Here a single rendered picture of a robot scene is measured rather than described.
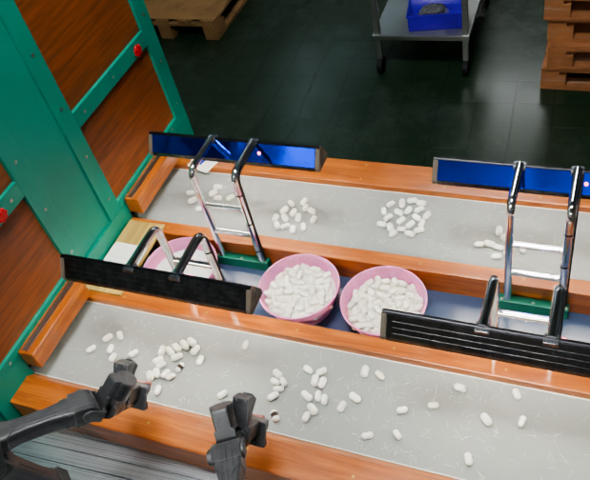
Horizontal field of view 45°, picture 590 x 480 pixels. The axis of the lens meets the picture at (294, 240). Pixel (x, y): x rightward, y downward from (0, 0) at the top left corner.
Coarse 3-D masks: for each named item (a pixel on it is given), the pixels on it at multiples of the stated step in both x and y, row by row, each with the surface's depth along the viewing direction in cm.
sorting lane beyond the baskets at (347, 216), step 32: (160, 192) 278; (224, 192) 271; (256, 192) 268; (288, 192) 264; (320, 192) 261; (352, 192) 258; (384, 192) 254; (192, 224) 263; (224, 224) 259; (256, 224) 256; (320, 224) 250; (352, 224) 247; (416, 224) 241; (448, 224) 239; (480, 224) 236; (544, 224) 231; (416, 256) 232; (448, 256) 229; (480, 256) 227; (544, 256) 222; (576, 256) 219
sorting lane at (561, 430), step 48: (96, 336) 235; (144, 336) 231; (192, 336) 227; (240, 336) 223; (96, 384) 222; (192, 384) 215; (240, 384) 211; (288, 384) 208; (336, 384) 205; (384, 384) 202; (432, 384) 199; (480, 384) 196; (288, 432) 198; (336, 432) 195; (384, 432) 192; (432, 432) 190; (480, 432) 187; (528, 432) 185; (576, 432) 182
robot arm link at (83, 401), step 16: (64, 400) 180; (80, 400) 180; (32, 416) 175; (48, 416) 176; (64, 416) 176; (80, 416) 178; (0, 432) 171; (16, 432) 171; (32, 432) 174; (48, 432) 177; (0, 448) 168; (0, 464) 171
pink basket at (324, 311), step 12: (276, 264) 238; (288, 264) 239; (300, 264) 240; (312, 264) 239; (324, 264) 235; (264, 276) 235; (336, 276) 230; (264, 288) 235; (336, 288) 228; (264, 300) 232; (324, 312) 225; (312, 324) 228
